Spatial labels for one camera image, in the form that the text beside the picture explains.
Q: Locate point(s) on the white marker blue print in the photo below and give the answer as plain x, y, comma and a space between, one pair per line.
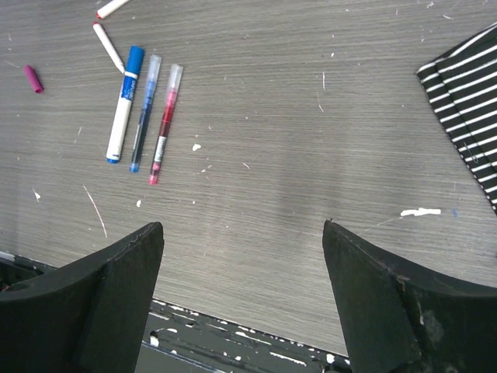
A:
124, 104

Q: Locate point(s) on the red gel pen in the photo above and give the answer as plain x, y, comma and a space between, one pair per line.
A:
170, 101

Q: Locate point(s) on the white pen red tip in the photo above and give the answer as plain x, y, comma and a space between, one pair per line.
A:
109, 8

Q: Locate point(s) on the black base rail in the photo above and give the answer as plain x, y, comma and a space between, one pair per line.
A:
179, 339

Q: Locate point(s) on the purple pen cap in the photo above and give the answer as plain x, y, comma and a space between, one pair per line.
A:
33, 79

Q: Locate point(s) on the black white striped cloth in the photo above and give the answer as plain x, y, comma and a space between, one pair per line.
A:
460, 86

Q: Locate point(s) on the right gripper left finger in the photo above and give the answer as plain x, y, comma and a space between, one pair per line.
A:
87, 316

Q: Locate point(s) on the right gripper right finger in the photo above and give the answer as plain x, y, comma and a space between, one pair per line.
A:
398, 316

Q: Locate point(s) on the white pen with clear cap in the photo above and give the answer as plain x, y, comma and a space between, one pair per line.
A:
108, 46

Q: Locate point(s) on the blue gel pen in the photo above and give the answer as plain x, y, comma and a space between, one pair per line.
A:
142, 125

